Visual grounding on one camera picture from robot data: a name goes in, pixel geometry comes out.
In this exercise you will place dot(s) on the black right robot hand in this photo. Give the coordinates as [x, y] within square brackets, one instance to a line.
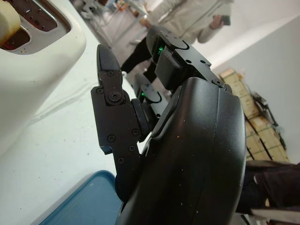
[187, 140]

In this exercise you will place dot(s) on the white bread toast slice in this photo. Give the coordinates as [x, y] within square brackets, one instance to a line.
[7, 21]

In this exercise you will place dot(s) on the standing person black trousers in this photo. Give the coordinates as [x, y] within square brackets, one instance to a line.
[187, 18]

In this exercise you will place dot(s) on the cream white toaster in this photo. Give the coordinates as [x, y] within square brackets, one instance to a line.
[35, 82]

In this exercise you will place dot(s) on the stacked wooden crates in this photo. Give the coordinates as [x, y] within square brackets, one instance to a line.
[260, 131]

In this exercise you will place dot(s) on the blue plastic tray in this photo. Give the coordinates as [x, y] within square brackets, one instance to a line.
[89, 204]

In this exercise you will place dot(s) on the white desk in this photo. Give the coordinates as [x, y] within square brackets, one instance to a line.
[138, 30]

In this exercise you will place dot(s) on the dark smartphone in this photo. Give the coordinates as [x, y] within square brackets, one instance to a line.
[225, 20]

